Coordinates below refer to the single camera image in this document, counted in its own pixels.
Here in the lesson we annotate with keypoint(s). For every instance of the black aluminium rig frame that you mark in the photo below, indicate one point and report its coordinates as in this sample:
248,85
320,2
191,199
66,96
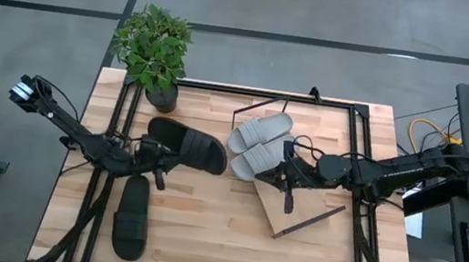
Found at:
231,89

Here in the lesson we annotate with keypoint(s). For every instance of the black frame bracket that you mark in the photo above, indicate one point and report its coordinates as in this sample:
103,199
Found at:
314,95

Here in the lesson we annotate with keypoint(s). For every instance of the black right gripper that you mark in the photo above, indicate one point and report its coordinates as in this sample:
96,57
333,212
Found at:
302,175

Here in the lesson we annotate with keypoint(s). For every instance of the green leafy plant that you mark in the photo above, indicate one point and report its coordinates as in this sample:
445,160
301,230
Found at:
152,46

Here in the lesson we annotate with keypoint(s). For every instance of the black clamp mount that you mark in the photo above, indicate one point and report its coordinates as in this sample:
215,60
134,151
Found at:
65,142

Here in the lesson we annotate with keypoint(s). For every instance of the black flat panel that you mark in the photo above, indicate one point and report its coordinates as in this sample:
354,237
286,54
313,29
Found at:
426,204

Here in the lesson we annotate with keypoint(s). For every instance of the grey rubber slide sandal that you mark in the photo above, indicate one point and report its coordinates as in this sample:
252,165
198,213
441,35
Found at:
255,159
257,129

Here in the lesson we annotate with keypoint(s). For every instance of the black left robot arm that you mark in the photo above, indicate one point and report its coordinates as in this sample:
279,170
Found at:
77,134

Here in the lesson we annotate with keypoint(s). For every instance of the black plant pot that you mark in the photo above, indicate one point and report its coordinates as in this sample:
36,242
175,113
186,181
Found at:
163,100

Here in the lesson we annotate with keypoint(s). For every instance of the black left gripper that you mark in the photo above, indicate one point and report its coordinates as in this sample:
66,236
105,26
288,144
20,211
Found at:
150,153

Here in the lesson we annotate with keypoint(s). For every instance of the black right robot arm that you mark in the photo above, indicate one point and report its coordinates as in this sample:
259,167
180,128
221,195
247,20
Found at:
403,173

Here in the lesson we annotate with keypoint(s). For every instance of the white paper sheet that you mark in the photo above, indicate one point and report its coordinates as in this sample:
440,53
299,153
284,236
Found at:
414,225

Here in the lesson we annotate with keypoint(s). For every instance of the wooden shelf with metal frame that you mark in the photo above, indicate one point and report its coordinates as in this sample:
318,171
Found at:
302,207

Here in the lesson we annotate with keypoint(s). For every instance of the black rubber slide sandal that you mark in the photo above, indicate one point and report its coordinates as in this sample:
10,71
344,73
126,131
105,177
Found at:
200,147
131,217

